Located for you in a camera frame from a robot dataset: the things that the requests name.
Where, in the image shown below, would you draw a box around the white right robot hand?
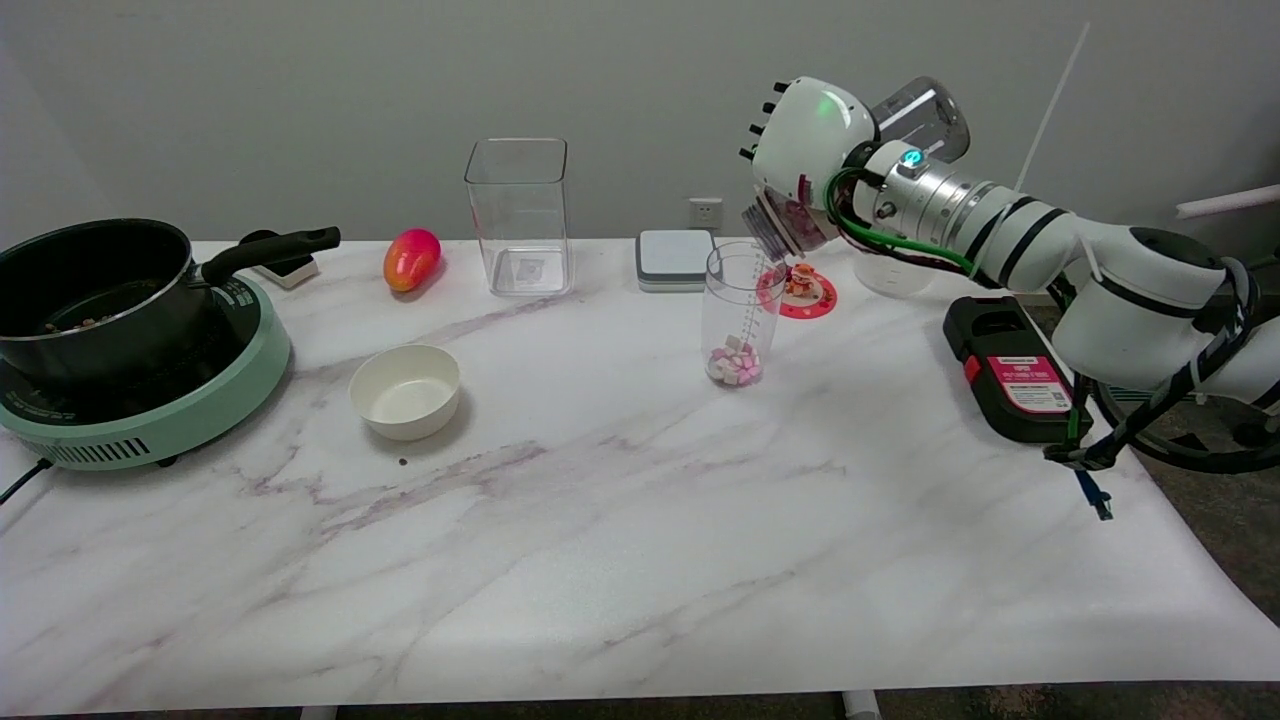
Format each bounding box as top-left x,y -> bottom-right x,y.
739,77 -> 881,256

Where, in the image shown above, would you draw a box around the clear bottle with beige sleeve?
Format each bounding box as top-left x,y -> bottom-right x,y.
742,77 -> 971,263

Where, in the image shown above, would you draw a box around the clear tall measuring cup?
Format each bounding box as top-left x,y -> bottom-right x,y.
700,242 -> 789,389

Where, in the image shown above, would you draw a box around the pink round coaster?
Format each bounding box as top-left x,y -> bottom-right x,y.
756,262 -> 837,321

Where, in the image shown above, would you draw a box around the white grey kitchen scale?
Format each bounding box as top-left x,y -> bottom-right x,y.
635,229 -> 717,293

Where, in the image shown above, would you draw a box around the pink white candy pieces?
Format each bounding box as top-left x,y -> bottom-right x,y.
706,336 -> 763,387

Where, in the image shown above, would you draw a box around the clear square plastic container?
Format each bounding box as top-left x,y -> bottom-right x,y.
464,138 -> 574,298

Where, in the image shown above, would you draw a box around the black case with pink label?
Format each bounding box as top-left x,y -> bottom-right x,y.
943,296 -> 1095,445

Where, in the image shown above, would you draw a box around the red yellow mango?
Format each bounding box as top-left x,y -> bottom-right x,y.
383,228 -> 443,293

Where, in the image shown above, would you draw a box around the white padded bar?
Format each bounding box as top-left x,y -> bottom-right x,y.
1176,185 -> 1280,221

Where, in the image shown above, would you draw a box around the white round bowl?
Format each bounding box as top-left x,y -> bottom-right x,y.
349,344 -> 462,442

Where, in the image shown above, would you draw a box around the black and white small device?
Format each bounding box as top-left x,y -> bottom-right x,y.
238,230 -> 321,291

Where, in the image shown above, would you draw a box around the green induction cooker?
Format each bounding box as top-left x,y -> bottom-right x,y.
0,272 -> 293,471

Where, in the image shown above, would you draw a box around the black pot with handle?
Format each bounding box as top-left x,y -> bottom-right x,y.
0,218 -> 341,387

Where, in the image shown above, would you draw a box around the black cooker power cord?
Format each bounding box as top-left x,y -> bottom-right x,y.
0,458 -> 51,506

